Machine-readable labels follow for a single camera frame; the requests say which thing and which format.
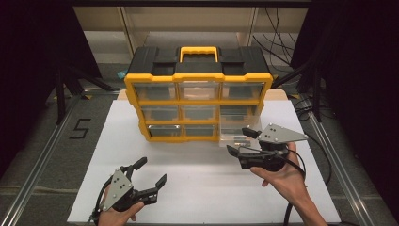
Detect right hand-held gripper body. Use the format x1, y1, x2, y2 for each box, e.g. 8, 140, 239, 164
238, 122, 310, 172

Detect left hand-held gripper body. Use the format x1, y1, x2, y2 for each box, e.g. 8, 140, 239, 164
99, 166, 147, 213

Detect clear plastic drawer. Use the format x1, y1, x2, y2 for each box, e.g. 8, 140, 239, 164
178, 81, 220, 101
181, 105, 218, 121
147, 124, 183, 137
140, 105, 180, 122
221, 82, 265, 101
218, 113, 263, 148
134, 82, 177, 102
184, 124, 217, 137

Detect yellow and black drawer organizer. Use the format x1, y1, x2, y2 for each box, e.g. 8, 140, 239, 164
123, 46, 274, 144

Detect person's left hand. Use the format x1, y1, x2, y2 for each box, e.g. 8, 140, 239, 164
97, 186, 146, 226

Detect person's right hand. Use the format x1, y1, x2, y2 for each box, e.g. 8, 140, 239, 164
249, 141, 311, 201

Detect white table sheet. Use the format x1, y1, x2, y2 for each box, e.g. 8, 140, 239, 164
66, 99, 343, 224

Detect closed clear plastic drawer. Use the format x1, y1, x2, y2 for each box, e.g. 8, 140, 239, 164
221, 82, 265, 101
178, 81, 220, 101
184, 124, 217, 137
140, 105, 180, 122
134, 82, 177, 102
147, 124, 183, 137
181, 105, 218, 121

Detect black metal stand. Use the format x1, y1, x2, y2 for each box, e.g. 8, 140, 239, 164
54, 64, 118, 126
272, 57, 325, 123

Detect dark curtain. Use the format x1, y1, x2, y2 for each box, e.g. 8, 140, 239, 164
290, 0, 399, 222
0, 0, 103, 178

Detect beige shelf unit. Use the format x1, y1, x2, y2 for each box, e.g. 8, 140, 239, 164
72, 6, 310, 65

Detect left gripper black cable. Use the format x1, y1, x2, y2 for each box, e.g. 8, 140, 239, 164
88, 175, 115, 225

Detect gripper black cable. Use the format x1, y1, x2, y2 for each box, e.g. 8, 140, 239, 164
238, 146, 308, 226
88, 175, 115, 225

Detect black floor cables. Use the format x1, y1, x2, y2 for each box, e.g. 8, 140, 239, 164
293, 95, 334, 186

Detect aluminium floor rail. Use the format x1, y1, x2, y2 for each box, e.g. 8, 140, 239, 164
305, 109, 375, 226
0, 93, 81, 226

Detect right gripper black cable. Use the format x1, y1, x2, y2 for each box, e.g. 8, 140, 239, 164
238, 146, 308, 226

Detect yellow carry handle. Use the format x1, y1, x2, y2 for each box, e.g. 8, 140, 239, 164
179, 46, 219, 63

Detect hanging black cables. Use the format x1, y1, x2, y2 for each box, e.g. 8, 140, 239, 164
251, 7, 299, 68

